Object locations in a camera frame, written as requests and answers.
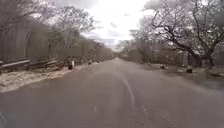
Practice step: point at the row of bare trees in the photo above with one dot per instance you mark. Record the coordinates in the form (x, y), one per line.
(30, 36)
(140, 50)

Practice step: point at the grey asphalt road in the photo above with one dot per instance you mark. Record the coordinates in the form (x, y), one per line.
(116, 96)

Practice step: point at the white and black marker stone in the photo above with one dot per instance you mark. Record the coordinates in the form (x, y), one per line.
(189, 69)
(71, 64)

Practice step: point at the pale sandy roadside strip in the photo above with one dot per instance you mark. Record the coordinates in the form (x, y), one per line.
(23, 78)

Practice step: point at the large bare spreading tree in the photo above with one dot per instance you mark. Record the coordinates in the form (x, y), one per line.
(205, 59)

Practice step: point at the pile of fallen logs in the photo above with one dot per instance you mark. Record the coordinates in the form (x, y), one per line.
(16, 63)

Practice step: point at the brown dirt roadside strip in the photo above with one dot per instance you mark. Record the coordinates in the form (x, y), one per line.
(213, 72)

